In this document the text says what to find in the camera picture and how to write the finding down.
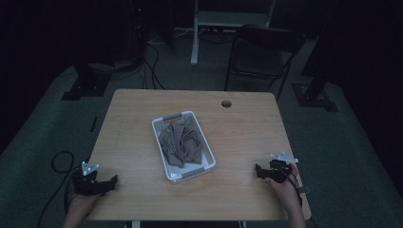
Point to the black folding chair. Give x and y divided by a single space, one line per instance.
263 57

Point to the white plastic basket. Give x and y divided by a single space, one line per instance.
183 146

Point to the grey-brown cloth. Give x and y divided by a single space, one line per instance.
181 144

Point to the white desk frame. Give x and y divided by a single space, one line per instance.
221 22

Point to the person's left hand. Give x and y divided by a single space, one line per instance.
85 202

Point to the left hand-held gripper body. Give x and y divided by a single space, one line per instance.
85 183

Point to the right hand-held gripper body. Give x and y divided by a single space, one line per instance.
280 167

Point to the person's right hand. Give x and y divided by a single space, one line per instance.
285 189

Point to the black stand base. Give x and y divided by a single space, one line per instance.
313 95
86 84

